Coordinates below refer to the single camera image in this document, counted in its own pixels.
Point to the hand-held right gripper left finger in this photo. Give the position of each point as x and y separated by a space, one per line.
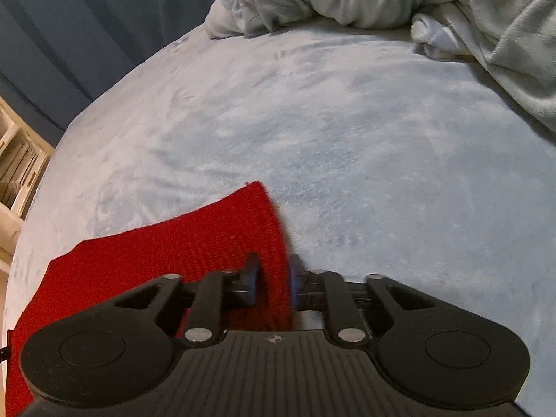
252 279

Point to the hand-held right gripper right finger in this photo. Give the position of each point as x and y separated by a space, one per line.
295 284

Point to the red knit cardigan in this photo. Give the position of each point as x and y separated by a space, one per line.
173 252

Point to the blue fleece bed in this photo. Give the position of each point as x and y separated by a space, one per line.
347 139

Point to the white shelf unit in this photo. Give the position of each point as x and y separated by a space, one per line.
19 169

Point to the dark blue curtain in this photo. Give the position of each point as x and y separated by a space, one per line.
87 21

